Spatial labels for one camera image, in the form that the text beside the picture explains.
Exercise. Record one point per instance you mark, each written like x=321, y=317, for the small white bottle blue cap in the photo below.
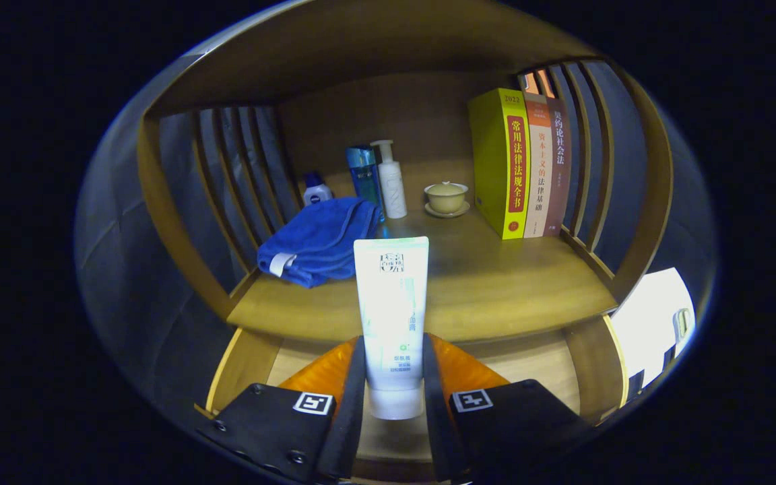
x=317, y=194

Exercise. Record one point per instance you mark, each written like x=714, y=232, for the wooden drawer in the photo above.
x=536, y=370

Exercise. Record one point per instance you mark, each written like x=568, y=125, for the white pump bottle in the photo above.
x=393, y=188

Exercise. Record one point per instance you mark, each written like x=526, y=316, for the small pale green device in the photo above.
x=682, y=327

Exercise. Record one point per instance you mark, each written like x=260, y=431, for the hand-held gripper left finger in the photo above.
x=353, y=417

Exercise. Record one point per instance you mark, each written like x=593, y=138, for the beige lidded teacup with saucer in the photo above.
x=446, y=199

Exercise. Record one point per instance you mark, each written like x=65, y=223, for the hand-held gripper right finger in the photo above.
x=434, y=417

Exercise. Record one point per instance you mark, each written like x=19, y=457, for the brown book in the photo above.
x=558, y=168

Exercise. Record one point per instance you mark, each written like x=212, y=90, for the wooden countertop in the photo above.
x=496, y=283

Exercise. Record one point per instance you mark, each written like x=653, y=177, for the black backdrop cloth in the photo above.
x=112, y=256

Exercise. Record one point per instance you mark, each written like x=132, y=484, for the yellow book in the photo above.
x=496, y=162

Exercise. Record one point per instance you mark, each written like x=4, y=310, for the blue folded towel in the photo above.
x=320, y=242

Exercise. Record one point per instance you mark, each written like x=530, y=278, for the white cosmetic tube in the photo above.
x=391, y=303

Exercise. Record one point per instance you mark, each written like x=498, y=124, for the orange and white book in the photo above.
x=537, y=168

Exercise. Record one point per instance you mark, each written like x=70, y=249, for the wooden cabinet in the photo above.
x=361, y=40

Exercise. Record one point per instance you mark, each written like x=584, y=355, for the white side cabinet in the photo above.
x=651, y=316

